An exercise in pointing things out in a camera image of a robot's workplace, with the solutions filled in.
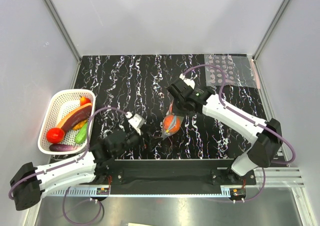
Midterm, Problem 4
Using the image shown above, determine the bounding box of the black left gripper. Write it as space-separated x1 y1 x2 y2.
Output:
114 124 162 157

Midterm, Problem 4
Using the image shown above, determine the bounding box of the clear zip bag blue zipper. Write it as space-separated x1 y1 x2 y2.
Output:
161 101 184 140

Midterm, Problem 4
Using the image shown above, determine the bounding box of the orange pumpkin toy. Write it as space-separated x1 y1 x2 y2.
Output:
162 114 181 136

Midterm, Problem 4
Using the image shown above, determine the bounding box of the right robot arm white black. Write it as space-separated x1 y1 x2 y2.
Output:
167 77 283 185

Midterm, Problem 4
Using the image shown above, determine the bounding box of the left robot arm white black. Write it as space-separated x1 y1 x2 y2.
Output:
8 129 162 211

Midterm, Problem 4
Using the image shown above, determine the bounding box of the green vegetable toy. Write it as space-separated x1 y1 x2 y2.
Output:
74 122 88 145

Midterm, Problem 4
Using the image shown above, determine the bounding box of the yellow orange fruit toy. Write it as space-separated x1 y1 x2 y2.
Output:
72 119 88 131

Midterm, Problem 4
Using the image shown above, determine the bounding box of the left connector board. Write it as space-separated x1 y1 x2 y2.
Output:
96 185 111 195

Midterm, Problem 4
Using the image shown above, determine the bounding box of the connector board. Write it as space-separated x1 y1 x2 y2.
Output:
96 185 111 195
230 187 247 201

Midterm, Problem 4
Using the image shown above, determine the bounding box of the red pepper toy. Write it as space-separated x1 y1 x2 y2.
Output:
79 96 91 106

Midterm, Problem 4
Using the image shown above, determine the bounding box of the white plastic basket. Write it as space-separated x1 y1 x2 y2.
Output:
37 89 96 155

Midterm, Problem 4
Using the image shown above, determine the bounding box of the clear bags pink dots stack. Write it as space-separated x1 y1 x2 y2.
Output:
204 54 261 89

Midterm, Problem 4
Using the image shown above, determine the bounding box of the red tomato toy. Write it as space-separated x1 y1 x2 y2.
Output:
46 127 66 144

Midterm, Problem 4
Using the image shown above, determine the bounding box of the purple eggplant toy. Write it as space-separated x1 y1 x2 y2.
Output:
49 143 78 152

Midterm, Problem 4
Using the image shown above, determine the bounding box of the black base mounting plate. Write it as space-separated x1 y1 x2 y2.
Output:
48 158 288 196

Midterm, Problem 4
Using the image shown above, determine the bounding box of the right connector board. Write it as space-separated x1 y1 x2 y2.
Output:
230 187 247 201

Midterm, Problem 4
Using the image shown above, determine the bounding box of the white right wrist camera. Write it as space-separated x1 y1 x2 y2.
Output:
179 74 195 89

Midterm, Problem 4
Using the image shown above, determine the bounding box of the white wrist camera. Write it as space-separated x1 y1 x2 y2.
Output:
128 113 145 136
179 74 195 89

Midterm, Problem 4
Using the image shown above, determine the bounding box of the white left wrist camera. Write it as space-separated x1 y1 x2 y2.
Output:
128 113 145 136

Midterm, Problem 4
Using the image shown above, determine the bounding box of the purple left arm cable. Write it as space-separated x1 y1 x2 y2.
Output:
8 107 132 224

